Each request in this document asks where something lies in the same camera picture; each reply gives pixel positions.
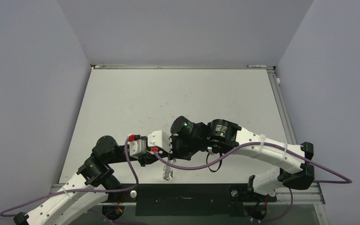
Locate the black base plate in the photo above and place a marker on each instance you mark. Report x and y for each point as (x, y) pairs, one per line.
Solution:
(234, 200)

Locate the red white marker pen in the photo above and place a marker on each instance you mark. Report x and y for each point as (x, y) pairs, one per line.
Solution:
(257, 66)

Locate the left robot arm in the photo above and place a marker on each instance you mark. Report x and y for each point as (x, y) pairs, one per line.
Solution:
(94, 180)

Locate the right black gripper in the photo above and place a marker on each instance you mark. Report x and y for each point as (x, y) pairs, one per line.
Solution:
(174, 154)

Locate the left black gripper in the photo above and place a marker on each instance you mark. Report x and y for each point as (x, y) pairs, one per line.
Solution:
(147, 157)

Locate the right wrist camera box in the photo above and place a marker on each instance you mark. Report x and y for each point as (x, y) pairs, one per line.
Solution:
(161, 140)

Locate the aluminium frame rail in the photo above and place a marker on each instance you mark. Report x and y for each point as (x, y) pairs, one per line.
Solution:
(313, 195)

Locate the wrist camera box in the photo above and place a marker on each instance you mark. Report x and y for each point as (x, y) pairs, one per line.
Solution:
(137, 145)
(161, 140)

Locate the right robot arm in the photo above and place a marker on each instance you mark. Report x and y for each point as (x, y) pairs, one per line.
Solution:
(291, 167)

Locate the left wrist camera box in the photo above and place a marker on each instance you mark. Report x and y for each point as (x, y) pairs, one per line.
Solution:
(137, 145)

